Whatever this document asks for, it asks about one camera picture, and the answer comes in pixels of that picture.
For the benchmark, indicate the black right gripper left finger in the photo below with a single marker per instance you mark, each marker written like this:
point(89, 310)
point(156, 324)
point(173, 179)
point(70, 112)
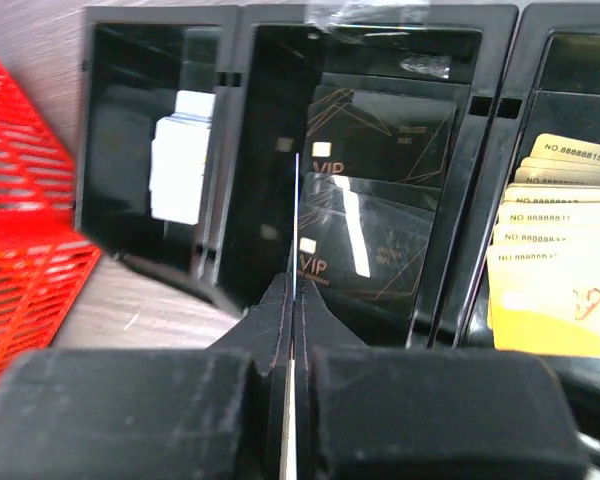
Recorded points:
point(212, 413)

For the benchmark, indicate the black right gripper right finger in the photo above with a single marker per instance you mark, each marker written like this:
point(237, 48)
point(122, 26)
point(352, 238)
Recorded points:
point(388, 413)

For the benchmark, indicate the dark credit card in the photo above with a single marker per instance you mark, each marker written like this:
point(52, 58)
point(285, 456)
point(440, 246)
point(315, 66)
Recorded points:
point(364, 240)
point(288, 443)

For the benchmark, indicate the white cards in tray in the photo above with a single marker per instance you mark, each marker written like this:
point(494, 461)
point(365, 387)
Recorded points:
point(178, 158)

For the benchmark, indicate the dark card in tray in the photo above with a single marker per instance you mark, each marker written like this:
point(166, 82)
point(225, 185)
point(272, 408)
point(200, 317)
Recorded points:
point(378, 136)

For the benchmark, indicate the red plastic shopping basket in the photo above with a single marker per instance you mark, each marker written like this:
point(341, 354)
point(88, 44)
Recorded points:
point(44, 262)

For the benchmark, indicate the black three-compartment tray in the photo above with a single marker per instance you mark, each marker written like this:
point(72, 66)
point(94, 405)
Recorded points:
point(514, 73)

